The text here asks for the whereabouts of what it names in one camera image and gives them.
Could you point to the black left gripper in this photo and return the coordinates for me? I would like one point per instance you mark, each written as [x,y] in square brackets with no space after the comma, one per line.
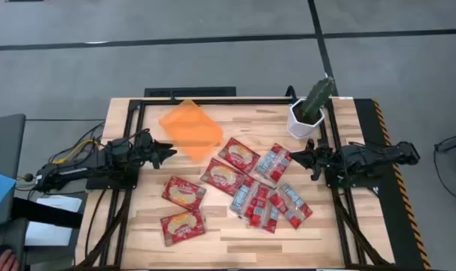
[145,148]

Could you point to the person's hand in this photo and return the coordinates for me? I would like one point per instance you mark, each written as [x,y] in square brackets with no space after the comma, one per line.
[4,261]

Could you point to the black mat with hazard stripe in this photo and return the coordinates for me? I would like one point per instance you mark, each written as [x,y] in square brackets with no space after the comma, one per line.
[369,120]

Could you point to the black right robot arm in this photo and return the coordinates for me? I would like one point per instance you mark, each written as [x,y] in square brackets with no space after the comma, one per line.
[371,158]

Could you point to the black floor vent grille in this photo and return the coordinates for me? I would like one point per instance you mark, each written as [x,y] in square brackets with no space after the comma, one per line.
[190,92]

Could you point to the black round knob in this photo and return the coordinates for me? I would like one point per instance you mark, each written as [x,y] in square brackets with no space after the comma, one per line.
[28,177]

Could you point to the white paper sheet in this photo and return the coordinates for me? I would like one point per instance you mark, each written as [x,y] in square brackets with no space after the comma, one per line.
[49,235]

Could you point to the black flat bar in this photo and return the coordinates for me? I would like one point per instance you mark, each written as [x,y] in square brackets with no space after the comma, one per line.
[47,212]

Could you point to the white faceted plant pot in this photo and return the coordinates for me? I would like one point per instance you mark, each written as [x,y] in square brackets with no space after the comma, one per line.
[299,128]

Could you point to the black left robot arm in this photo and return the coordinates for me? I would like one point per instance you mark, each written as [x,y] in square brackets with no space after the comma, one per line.
[77,169]

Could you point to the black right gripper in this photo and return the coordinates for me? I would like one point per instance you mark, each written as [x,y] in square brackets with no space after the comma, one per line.
[322,158]

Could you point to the green cactus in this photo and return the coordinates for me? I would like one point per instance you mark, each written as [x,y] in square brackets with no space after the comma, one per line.
[318,96]

